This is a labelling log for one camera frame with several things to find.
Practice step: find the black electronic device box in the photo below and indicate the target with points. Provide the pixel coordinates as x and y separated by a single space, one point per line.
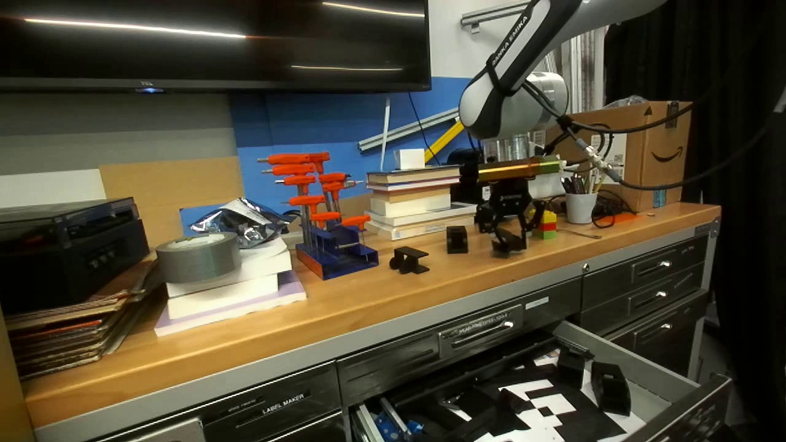
70 254

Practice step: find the green pen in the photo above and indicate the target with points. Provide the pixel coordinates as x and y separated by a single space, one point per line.
583 186

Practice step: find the crumpled silver foil bag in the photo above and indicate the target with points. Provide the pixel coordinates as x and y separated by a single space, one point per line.
245 219

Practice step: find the grey duct tape roll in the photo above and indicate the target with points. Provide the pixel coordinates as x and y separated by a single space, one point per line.
197 260

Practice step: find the thin pale book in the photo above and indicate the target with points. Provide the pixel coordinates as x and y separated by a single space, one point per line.
413 189

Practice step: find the wide cream book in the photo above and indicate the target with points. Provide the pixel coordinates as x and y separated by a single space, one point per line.
426 225

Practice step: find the aluminium frame tubes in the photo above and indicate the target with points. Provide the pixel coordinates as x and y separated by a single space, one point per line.
480 18

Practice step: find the thick white book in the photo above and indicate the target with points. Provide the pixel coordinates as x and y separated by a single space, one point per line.
222 298

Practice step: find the brown cardboard shipping box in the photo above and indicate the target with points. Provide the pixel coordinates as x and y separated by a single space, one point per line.
646 150

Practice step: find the thin dark-cover book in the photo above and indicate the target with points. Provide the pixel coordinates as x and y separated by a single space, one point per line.
413 176

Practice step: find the white stack of papers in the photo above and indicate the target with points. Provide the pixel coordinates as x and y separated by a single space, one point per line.
265 262

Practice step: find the white board panel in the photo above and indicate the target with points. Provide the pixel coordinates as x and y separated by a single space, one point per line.
50 189

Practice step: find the brown folder stack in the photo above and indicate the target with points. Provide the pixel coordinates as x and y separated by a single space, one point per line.
63 335

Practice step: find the dark pen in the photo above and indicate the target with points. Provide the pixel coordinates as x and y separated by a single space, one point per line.
569 186

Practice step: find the thick white-page book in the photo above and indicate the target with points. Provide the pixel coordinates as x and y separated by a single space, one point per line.
407 206

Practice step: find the white pen cup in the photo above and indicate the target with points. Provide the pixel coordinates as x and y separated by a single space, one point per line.
580 209

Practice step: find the yellow red green block stack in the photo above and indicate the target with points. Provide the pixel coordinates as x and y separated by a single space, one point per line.
549 225

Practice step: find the white plastic bin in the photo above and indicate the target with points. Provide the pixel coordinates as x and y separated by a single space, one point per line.
550 189

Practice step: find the brown cardboard sheet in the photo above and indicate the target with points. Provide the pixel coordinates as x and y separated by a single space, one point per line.
171 192

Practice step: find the large black wall monitor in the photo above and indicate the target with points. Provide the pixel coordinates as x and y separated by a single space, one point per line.
205 58

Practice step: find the wide black steel drawer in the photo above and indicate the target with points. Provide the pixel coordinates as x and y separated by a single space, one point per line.
630 359

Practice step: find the black cube-shaped plastic part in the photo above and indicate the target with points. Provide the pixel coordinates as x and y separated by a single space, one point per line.
458 240

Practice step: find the thin silver rod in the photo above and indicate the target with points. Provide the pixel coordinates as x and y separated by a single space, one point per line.
385 137

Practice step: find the yellow bar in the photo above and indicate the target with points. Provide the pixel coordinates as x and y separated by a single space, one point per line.
443 143

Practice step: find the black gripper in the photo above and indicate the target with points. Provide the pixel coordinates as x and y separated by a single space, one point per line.
508 198

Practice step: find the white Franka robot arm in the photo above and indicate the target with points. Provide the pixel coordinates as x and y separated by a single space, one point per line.
524 51

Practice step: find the aluminium angle bracket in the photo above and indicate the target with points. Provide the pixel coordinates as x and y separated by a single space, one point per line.
407 132

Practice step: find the small white box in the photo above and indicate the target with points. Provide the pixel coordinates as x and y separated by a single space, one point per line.
410 158

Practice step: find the orange flat object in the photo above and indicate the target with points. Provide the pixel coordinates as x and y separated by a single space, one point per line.
623 219

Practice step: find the blue wall board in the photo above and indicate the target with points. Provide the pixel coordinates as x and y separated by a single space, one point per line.
326 125

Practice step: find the black curtain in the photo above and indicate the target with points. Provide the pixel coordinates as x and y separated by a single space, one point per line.
736 286

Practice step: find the lavender flat book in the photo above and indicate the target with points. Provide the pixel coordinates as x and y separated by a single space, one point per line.
245 315

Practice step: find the black clamp-shaped plastic part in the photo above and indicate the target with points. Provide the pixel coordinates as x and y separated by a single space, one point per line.
407 262

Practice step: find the blue hex key stand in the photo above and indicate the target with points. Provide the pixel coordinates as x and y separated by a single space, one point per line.
334 257

